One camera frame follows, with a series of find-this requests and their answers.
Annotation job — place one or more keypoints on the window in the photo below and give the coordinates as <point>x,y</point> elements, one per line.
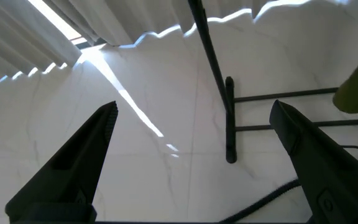
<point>57,23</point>

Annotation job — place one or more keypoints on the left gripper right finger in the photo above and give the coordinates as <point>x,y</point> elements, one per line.
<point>331,174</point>

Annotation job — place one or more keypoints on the white curtain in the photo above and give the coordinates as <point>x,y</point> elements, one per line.
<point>17,40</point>
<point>120,18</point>

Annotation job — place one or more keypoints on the black clothes rack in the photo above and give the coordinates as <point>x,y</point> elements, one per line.
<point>230,124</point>

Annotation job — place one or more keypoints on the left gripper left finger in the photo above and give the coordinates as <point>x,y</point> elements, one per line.
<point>70,174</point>

